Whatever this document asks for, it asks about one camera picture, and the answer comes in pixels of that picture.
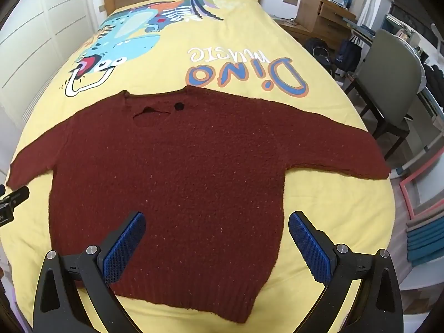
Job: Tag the white wardrobe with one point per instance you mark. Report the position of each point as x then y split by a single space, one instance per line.
38 37

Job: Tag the yellow dino print bedsheet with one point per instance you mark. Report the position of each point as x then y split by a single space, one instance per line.
228 46

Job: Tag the stacked teal folded cloths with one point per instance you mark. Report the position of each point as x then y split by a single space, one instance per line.
425 238

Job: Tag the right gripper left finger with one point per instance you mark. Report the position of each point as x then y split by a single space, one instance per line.
58 307

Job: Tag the grey green chair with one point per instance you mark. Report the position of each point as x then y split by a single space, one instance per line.
388 81

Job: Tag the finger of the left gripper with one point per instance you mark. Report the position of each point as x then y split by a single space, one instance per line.
14 199

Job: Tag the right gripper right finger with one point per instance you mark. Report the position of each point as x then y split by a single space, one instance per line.
377 306

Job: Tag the dark red knit sweater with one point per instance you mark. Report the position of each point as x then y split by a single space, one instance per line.
206 168

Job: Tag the black bag on floor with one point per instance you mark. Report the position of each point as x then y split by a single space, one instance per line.
320 51

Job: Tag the wooden drawer cabinet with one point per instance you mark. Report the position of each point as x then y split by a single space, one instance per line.
320 19

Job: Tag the pink frame on floor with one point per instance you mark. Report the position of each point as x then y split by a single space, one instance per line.
423 189

